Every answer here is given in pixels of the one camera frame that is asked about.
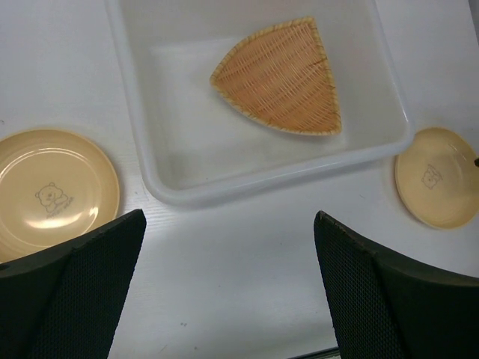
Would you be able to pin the triangular woven bamboo basket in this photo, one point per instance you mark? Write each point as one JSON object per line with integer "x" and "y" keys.
{"x": 280, "y": 77}

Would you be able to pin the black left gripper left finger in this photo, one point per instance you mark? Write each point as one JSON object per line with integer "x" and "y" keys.
{"x": 66, "y": 301}

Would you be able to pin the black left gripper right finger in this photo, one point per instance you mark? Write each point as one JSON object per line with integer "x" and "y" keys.
{"x": 384, "y": 304}

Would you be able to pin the translucent white plastic bin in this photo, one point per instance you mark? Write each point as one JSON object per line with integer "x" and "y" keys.
{"x": 194, "y": 148}

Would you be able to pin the yellow bear plate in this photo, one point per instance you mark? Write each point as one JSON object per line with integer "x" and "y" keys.
{"x": 437, "y": 179}
{"x": 55, "y": 186}

